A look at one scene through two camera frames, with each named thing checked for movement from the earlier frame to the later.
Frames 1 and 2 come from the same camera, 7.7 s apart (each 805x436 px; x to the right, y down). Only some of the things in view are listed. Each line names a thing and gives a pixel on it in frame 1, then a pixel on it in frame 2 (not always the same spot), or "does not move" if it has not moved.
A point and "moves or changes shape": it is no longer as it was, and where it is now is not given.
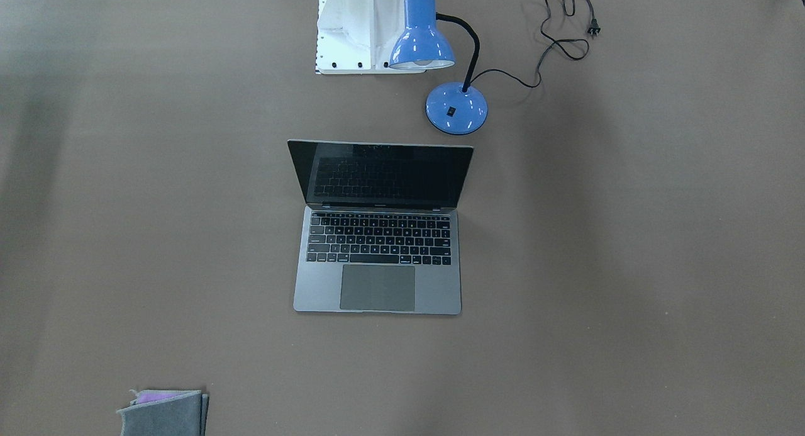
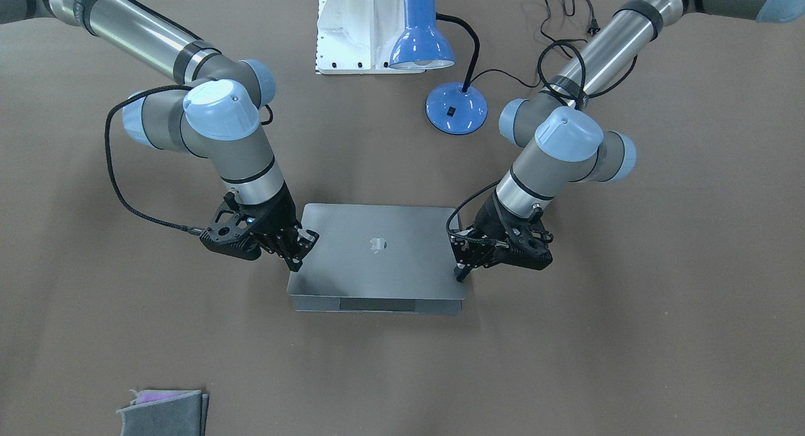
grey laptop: (380, 231) moves or changes shape
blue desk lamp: (451, 109) does not move
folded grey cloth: (166, 413) does not move
